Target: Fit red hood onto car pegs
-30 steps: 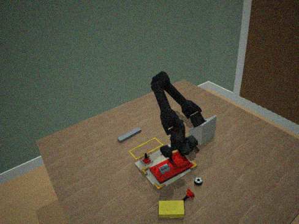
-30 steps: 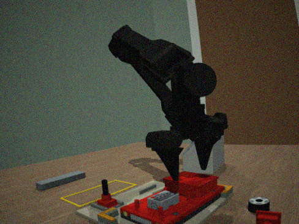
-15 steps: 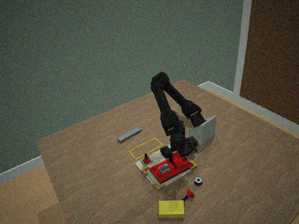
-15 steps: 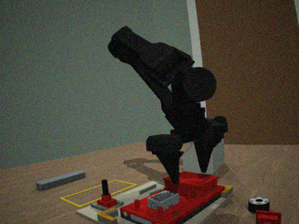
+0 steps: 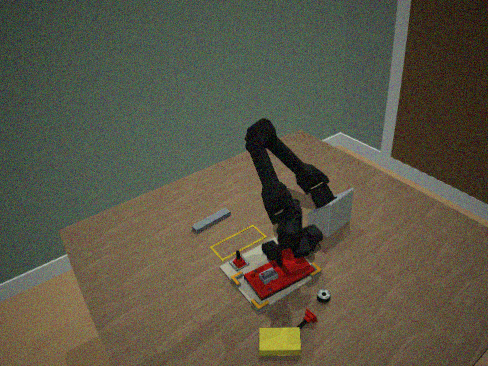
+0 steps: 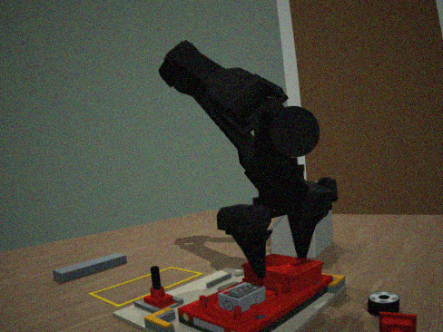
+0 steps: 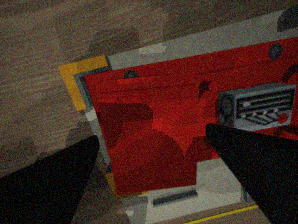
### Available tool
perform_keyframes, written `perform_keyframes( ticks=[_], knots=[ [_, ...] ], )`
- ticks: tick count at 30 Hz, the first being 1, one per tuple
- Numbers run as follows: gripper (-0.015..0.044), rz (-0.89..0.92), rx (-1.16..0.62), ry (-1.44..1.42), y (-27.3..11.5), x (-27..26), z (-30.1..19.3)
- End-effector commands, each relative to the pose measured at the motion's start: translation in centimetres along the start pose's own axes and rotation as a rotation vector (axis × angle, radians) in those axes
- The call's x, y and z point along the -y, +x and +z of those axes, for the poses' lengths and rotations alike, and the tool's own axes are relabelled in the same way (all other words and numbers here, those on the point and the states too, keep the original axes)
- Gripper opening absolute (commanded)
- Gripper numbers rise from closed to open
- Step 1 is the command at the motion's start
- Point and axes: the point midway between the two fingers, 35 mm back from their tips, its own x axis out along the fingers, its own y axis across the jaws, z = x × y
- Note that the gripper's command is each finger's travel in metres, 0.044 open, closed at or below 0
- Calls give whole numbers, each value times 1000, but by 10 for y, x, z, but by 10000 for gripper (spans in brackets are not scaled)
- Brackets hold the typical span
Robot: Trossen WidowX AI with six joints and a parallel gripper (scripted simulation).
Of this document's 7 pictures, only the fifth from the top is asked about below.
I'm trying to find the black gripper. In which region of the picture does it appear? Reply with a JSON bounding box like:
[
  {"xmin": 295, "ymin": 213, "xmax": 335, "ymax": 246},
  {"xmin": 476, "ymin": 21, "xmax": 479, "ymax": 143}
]
[{"xmin": 262, "ymin": 224, "xmax": 323, "ymax": 267}]

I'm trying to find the yellow rectangular block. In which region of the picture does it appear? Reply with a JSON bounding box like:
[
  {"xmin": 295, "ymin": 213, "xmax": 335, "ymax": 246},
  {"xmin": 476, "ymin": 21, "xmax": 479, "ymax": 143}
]
[{"xmin": 259, "ymin": 327, "xmax": 301, "ymax": 356}]

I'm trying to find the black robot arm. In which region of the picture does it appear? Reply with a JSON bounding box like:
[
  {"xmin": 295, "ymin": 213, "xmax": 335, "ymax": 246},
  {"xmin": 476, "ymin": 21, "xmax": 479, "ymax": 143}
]
[{"xmin": 244, "ymin": 118, "xmax": 338, "ymax": 258}]

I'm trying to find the black toy wheel with grey hub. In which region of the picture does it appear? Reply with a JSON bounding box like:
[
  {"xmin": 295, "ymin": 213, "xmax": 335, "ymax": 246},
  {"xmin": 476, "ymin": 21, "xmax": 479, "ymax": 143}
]
[{"xmin": 317, "ymin": 289, "xmax": 331, "ymax": 303}]

